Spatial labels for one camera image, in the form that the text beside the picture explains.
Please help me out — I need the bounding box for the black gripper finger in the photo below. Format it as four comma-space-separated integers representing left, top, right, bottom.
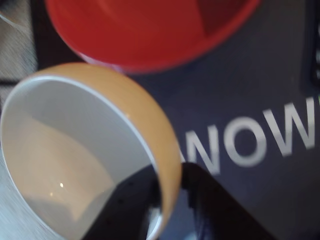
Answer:
84, 162, 163, 240
159, 161, 277, 240

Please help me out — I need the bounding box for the red bowl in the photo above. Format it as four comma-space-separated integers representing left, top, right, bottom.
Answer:
44, 0, 262, 76

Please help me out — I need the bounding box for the gray printed desk mat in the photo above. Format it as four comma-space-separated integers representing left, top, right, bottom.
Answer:
29, 0, 320, 240

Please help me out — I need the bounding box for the orange and white ceramic cup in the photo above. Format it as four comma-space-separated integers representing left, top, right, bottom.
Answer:
0, 62, 183, 240

